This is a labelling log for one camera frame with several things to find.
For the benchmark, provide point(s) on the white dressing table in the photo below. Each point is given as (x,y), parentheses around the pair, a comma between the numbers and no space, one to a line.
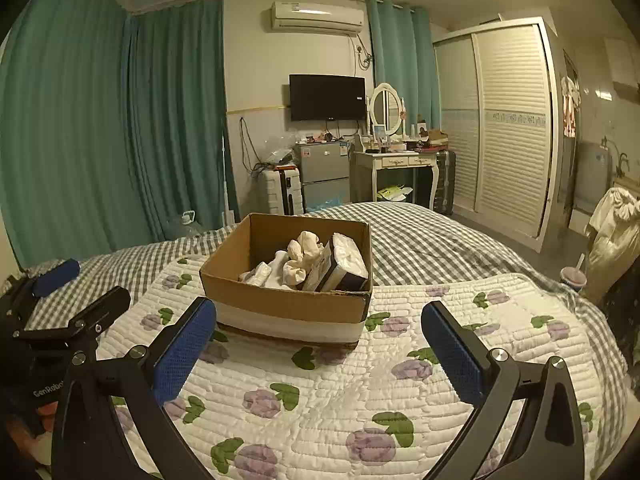
(395,161)

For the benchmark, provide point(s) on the plastic cup with straw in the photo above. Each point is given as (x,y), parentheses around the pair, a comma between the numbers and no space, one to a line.
(572,277)

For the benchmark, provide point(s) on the white suitcase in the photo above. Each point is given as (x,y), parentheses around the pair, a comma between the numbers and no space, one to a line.
(277,190)

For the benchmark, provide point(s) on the white jacket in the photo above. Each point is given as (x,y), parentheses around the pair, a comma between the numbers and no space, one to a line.
(612,240)

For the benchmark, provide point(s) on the small silver fridge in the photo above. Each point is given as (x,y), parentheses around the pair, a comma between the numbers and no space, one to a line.
(322,170)

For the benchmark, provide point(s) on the dark suitcase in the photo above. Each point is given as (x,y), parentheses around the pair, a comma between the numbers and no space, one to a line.
(445,182)

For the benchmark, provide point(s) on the white oval mirror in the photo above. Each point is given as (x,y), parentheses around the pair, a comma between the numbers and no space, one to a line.
(386,107)

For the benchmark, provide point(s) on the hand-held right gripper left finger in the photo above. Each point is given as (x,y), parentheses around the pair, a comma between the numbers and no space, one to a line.
(184,355)

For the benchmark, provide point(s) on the light blue curtain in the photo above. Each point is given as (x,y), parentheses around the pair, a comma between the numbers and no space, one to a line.
(400,55)

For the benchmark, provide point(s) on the brown cardboard box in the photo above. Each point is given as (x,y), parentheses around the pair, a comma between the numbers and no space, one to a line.
(280,310)

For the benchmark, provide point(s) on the hanging light garment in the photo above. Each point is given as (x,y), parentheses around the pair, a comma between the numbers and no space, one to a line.
(570,107)

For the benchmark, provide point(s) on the yellow bag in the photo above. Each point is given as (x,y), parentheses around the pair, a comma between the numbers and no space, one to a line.
(392,192)

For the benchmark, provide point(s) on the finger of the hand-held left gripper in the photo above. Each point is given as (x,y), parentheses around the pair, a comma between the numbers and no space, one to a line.
(105,307)
(57,272)

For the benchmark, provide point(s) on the wide green curtain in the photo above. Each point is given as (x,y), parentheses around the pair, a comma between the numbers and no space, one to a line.
(65,120)

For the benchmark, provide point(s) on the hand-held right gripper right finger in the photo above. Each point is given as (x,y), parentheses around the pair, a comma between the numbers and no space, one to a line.
(450,355)

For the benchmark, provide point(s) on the narrow green curtain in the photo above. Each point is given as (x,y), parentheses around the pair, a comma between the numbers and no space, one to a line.
(180,120)

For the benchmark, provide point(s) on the white air conditioner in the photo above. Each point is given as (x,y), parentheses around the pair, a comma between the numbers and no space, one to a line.
(317,17)

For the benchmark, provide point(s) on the white louvred wardrobe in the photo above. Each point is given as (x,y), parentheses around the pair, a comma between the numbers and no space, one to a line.
(510,125)

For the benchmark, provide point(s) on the white floral quilt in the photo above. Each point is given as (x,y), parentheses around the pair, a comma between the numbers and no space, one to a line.
(325,410)

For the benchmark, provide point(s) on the white wall cabinet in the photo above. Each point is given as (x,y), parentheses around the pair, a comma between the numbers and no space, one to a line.
(622,65)

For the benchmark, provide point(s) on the black wall television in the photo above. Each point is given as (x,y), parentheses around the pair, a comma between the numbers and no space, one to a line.
(327,97)

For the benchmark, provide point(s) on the black floral tissue pack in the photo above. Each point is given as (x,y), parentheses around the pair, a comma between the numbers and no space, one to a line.
(345,262)

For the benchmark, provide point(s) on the white knotted sock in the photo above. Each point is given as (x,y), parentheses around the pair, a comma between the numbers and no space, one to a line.
(307,245)

